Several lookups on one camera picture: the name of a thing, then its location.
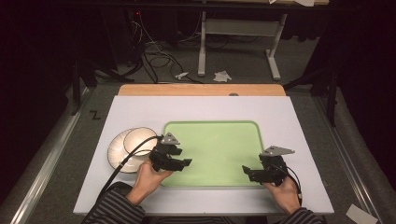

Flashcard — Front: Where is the silver metal floor rail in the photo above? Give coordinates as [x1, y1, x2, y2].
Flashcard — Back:
[8, 87, 92, 224]
[312, 92, 389, 224]

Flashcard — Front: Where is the person's left hand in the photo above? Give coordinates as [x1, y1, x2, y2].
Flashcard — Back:
[125, 160, 174, 206]

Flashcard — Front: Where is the light green tray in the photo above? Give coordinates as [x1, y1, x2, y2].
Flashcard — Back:
[160, 119, 266, 189]

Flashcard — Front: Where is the person's right hand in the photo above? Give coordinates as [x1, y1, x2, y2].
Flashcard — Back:
[262, 175, 302, 216]

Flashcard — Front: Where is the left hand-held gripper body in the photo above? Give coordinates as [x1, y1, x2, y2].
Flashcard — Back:
[148, 132, 187, 173]

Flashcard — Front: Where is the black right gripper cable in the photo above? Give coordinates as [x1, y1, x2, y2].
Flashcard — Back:
[270, 163, 304, 207]

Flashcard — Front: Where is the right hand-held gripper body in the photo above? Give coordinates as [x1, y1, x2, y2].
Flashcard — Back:
[259, 145, 296, 188]

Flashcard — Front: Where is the white ribbed plate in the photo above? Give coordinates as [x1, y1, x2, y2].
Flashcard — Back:
[106, 127, 161, 175]

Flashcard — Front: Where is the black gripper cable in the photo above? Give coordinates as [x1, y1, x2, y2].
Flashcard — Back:
[89, 134, 164, 216]
[270, 163, 304, 207]

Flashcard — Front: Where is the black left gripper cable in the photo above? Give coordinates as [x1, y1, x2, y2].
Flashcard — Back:
[89, 134, 164, 216]

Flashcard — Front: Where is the black metal stand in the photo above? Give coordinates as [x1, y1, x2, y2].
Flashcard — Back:
[282, 65, 340, 128]
[70, 56, 135, 117]

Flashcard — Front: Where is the large crumpled white paper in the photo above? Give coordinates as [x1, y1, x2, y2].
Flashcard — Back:
[213, 70, 233, 84]

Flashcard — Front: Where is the flat white paper sheet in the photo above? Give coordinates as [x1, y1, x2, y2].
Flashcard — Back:
[345, 203, 379, 224]

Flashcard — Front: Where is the bundle of floor cables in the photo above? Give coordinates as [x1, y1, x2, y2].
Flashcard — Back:
[125, 11, 204, 85]

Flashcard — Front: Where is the white metal desk frame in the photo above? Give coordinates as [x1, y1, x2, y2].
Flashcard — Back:
[197, 9, 290, 82]

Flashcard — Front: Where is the white bowl dark rim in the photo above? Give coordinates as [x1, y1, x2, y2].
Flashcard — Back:
[122, 126, 159, 158]

